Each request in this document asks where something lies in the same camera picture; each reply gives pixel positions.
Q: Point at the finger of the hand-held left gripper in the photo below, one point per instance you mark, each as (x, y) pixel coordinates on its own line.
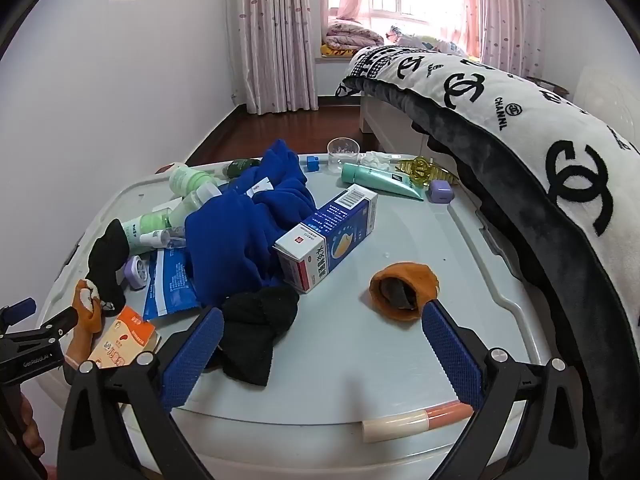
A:
(47, 327)
(20, 308)

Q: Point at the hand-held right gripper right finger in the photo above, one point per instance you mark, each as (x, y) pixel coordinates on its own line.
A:
(450, 352)

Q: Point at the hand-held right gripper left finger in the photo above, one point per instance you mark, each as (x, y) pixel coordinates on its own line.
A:
(192, 355)

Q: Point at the orange sock with white patch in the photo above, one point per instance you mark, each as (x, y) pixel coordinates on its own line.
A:
(89, 321)

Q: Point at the green lotion bottle clear cap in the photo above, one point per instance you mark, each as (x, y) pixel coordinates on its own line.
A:
(152, 221)

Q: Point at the person's left hand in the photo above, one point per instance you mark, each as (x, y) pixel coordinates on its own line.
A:
(31, 427)

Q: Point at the black sock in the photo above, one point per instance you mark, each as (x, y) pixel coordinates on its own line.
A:
(255, 330)
(105, 255)

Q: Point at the small orange and white box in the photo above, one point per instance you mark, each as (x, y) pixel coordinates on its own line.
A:
(125, 340)

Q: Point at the blue foil packet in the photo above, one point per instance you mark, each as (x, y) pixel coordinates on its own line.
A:
(170, 285)

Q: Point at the pink and cream lip balm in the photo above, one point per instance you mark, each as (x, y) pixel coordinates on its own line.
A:
(410, 422)

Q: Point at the purple round case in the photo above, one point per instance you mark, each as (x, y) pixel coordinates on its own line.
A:
(134, 271)

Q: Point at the white tube blue cap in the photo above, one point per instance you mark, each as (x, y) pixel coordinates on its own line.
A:
(155, 239)

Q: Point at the blue fleece cloth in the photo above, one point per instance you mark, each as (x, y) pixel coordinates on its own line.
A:
(235, 240)

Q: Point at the small purple box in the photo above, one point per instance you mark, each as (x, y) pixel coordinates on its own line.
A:
(440, 192)

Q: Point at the blue and white medicine box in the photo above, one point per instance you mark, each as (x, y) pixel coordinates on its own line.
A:
(325, 240)

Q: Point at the teal cream tube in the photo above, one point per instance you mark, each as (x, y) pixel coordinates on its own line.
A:
(375, 177)

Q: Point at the dark green spray bottle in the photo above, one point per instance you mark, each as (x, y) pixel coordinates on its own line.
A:
(242, 166)

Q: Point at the white crumpled tissue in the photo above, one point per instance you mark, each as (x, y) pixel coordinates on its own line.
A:
(376, 160)

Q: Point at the clear glass cup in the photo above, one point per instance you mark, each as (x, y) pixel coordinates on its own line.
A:
(343, 157)

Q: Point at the small blue cube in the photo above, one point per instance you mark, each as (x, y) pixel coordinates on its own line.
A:
(313, 163)

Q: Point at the black and white printed blanket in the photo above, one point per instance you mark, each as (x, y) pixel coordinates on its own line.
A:
(500, 90)

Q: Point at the yellow folded blanket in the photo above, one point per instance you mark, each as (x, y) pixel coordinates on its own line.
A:
(335, 51)

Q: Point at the pink folded quilt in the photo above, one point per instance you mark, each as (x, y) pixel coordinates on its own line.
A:
(352, 35)

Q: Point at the white bed frame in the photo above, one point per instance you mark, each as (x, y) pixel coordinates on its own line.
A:
(385, 125)

